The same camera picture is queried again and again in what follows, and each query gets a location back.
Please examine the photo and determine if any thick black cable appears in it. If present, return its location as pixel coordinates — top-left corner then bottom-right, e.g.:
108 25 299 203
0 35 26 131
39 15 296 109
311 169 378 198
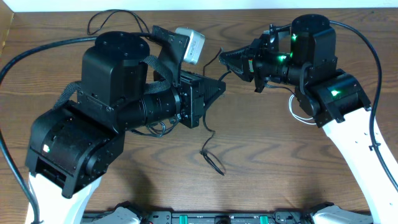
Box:
200 47 233 177

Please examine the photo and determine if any white cable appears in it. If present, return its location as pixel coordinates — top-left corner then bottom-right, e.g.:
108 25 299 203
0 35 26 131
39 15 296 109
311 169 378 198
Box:
287 94 318 126

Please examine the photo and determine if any thin black cable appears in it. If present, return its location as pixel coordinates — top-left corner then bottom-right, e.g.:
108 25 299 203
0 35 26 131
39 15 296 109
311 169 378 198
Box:
86 9 152 37

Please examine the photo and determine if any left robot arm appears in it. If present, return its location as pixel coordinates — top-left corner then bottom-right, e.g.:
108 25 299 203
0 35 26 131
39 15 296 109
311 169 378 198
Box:
25 27 226 223

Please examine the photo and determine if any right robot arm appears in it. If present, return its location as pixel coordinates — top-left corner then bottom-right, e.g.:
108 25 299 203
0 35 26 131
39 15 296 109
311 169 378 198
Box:
219 14 397 223

